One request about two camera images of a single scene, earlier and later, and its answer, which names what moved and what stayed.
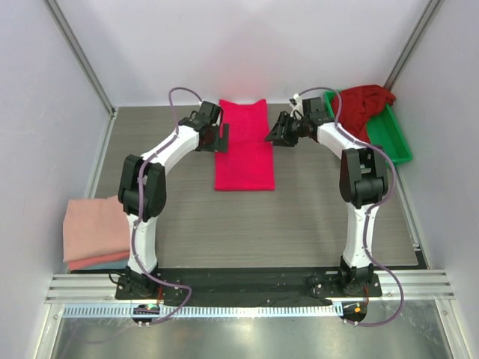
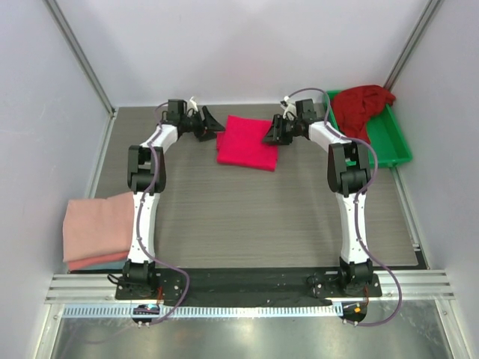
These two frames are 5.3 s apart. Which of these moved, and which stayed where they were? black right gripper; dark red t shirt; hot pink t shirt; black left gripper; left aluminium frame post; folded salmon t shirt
Moved: black left gripper; hot pink t shirt
Stayed: black right gripper; left aluminium frame post; folded salmon t shirt; dark red t shirt
